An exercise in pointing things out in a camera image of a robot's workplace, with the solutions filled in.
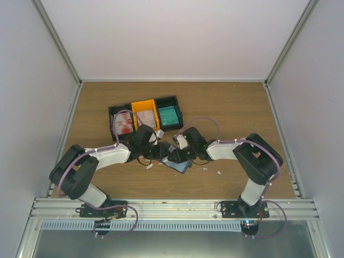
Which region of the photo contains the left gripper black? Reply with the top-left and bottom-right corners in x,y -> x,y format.
141,142 -> 170,160

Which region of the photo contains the navy blue card holder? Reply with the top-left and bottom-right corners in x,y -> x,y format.
159,141 -> 192,174

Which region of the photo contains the black bin with red cards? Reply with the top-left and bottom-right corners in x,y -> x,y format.
108,103 -> 135,142

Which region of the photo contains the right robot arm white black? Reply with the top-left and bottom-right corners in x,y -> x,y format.
167,127 -> 283,218

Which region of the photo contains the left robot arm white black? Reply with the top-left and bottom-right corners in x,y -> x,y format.
49,125 -> 170,217

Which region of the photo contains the white vip card stack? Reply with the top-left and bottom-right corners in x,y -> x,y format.
137,110 -> 156,128

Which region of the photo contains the teal card stack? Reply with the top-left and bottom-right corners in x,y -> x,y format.
158,106 -> 179,126

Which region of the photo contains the black bin with teal cards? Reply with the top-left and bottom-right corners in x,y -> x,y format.
154,96 -> 184,131

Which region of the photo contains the orange bin with cards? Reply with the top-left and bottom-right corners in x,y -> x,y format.
131,99 -> 160,131

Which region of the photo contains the red white card stack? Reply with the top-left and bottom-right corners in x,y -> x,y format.
113,112 -> 133,135

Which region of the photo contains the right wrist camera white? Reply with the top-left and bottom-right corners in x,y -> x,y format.
173,134 -> 189,149

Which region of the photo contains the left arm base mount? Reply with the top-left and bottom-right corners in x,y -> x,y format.
75,200 -> 128,219

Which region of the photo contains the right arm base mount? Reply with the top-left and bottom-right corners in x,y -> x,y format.
216,200 -> 270,219

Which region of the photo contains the slotted cable duct grey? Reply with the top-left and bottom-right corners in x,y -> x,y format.
41,220 -> 241,232

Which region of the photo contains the aluminium rail frame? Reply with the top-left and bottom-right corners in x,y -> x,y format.
29,198 -> 319,220

